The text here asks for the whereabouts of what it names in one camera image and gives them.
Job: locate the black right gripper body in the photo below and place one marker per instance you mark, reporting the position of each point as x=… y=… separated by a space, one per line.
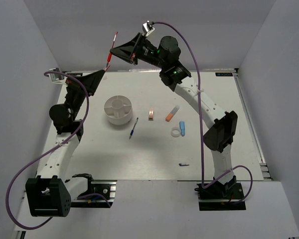
x=145 y=53

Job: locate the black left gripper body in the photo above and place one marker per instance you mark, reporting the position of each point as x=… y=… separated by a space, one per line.
x=77 y=93

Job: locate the blue ballpoint pen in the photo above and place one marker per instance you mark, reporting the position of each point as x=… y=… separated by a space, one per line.
x=132 y=131

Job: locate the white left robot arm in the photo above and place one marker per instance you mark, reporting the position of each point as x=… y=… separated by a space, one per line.
x=50 y=193

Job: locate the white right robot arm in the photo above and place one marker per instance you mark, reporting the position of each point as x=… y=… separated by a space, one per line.
x=220 y=123

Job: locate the left black corner label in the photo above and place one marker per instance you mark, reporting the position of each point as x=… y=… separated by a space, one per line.
x=75 y=74

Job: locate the black corner label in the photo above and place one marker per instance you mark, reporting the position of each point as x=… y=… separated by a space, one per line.
x=224 y=74
x=75 y=74

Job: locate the white round divided container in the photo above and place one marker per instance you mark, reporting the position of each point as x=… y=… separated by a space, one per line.
x=118 y=110

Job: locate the orange grey marker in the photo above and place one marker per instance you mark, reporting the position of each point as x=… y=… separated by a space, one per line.
x=172 y=113

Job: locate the right black corner label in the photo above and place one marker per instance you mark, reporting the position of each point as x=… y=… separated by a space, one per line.
x=224 y=74

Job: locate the light blue marker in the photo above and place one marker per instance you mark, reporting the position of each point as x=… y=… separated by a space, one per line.
x=182 y=128

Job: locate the white tape roll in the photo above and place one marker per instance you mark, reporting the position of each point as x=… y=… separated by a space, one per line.
x=175 y=132

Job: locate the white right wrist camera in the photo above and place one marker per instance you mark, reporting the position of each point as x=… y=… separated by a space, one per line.
x=148 y=28

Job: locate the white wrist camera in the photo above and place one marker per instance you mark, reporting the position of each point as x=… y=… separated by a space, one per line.
x=148 y=28
x=56 y=78

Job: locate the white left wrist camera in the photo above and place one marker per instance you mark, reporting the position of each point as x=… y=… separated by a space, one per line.
x=56 y=78

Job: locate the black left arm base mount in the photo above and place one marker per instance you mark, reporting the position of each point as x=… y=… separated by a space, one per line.
x=97 y=190

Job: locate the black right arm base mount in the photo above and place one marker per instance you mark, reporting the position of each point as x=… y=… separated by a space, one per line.
x=219 y=197

